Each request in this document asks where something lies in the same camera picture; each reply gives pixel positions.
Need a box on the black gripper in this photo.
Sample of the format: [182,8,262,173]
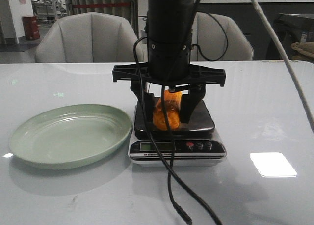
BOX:
[112,63,226,129]

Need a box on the yellow corn cob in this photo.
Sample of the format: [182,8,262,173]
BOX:
[153,90,183,131]

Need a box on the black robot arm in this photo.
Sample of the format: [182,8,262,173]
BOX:
[112,0,226,131]

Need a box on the black silver kitchen scale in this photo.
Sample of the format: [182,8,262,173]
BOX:
[128,101,227,167]

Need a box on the right grey upholstered chair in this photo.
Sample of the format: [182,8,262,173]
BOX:
[190,12,254,61]

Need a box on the grey upholstered chair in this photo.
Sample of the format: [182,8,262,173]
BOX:
[35,12,137,63]
[190,12,254,61]

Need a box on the left grey upholstered chair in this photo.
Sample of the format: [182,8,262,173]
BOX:
[35,12,137,63]

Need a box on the light green oval plate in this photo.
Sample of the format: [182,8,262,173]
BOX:
[9,104,132,169]

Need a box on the red barrier tape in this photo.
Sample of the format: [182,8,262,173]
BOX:
[70,2,131,9]

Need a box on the white drawer cabinet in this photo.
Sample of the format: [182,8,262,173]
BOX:
[137,0,148,62]

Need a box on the dark grey counter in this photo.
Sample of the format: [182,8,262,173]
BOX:
[198,0,314,60]

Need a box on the beige cushion at right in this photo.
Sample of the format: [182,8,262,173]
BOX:
[291,42,314,63]

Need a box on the black appliance at right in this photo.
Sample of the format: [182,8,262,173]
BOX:
[273,14,314,59]

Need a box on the red bin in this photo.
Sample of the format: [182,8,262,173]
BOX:
[22,15,40,40]

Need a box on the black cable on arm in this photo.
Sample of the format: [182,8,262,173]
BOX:
[133,37,223,225]

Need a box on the white cable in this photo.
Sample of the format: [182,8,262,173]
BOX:
[245,0,314,134]

